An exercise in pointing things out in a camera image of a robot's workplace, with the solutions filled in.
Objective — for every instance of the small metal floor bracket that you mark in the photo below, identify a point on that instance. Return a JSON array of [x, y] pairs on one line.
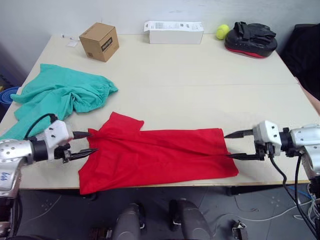
[[239, 230]]

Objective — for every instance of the red t-shirt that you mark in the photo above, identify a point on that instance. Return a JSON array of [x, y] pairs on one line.
[[150, 155]]

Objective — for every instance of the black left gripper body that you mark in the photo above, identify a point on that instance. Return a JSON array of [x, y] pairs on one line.
[[64, 153]]

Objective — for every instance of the small white clip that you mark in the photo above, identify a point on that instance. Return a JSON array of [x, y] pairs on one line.
[[63, 36]]

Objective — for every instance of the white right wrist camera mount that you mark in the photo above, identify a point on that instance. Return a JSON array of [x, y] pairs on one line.
[[267, 132]]

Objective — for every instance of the black red boxing pad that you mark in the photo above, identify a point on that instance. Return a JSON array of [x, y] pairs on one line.
[[250, 46]]

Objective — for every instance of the brown cardboard box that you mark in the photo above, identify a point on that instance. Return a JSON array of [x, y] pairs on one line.
[[100, 42]]

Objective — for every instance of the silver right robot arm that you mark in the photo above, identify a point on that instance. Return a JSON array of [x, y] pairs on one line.
[[305, 137]]

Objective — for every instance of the blue round plastic lid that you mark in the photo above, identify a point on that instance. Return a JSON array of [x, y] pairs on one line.
[[6, 98]]

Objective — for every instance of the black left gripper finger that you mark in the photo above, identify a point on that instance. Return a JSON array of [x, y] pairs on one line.
[[81, 135], [85, 152]]

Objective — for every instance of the small white paper packet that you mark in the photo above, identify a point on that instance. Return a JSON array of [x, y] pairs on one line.
[[72, 44]]

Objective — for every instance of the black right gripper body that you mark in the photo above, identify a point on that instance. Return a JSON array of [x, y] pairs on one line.
[[261, 151]]

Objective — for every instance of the dark table frame bar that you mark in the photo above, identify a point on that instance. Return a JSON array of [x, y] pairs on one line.
[[262, 191]]

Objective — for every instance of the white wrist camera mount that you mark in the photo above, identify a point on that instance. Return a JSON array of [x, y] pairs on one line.
[[267, 132], [57, 132]]

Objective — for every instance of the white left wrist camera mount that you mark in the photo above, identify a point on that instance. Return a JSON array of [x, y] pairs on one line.
[[57, 132]]

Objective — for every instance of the yellow tennis ball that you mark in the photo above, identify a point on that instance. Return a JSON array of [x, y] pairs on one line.
[[223, 32]]

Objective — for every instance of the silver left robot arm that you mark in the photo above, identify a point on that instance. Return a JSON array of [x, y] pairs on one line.
[[12, 150]]

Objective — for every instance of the dark grey rounded shape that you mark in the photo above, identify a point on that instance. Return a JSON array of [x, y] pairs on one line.
[[128, 222], [192, 222]]

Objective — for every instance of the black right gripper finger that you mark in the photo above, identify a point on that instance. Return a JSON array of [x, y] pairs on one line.
[[240, 134], [242, 156]]

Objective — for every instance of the long white carton box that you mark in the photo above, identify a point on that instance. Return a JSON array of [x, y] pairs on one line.
[[175, 37]]

